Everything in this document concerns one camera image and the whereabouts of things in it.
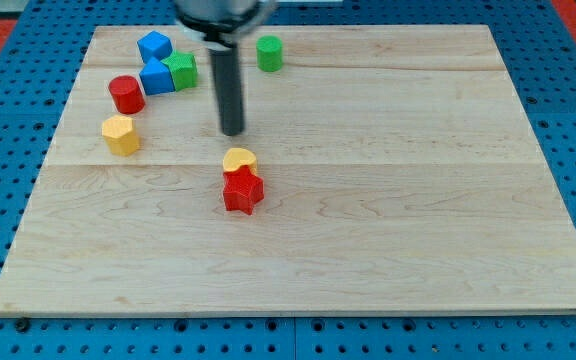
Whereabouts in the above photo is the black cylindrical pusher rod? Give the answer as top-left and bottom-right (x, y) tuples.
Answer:
(209, 45), (245, 136)

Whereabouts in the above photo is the green star block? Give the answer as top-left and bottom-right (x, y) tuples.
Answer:
(162, 50), (198, 91)

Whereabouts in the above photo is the red star block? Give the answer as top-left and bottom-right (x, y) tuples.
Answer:
(223, 165), (264, 215)

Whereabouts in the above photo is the yellow hexagon block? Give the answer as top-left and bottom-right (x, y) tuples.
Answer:
(101, 115), (140, 156)

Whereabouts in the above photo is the green cylinder block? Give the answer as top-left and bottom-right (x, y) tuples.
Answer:
(256, 35), (283, 72)

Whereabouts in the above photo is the blue triangle block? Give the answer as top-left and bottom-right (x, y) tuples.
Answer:
(139, 57), (175, 96)

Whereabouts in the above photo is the blue cube block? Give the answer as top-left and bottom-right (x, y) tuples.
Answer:
(137, 31), (173, 63)

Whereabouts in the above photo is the yellow heart block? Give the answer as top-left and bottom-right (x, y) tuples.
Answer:
(222, 147), (257, 175)

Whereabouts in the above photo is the red cylinder block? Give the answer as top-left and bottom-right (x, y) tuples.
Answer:
(108, 75), (145, 114)

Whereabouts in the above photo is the wooden board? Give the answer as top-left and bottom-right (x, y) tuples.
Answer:
(0, 25), (576, 318)

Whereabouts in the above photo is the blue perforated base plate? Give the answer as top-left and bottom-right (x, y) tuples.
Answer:
(0, 0), (576, 359)

